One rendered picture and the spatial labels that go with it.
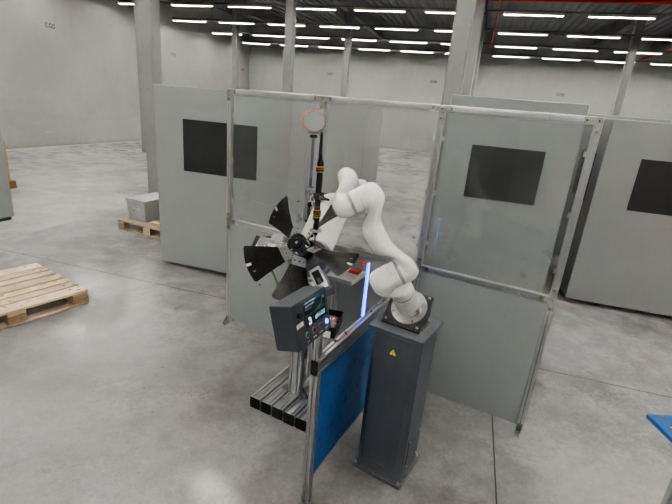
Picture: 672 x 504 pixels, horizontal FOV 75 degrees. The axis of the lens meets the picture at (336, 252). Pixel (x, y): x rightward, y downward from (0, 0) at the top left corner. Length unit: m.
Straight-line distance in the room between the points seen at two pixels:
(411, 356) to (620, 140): 3.94
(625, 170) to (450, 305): 3.11
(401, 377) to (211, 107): 3.51
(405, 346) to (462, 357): 1.02
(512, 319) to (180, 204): 3.75
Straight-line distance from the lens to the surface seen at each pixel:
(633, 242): 5.85
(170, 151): 5.26
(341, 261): 2.45
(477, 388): 3.33
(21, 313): 4.61
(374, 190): 1.87
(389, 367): 2.38
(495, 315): 3.06
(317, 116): 3.11
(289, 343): 1.75
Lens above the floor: 1.99
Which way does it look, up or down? 18 degrees down
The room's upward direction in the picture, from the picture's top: 5 degrees clockwise
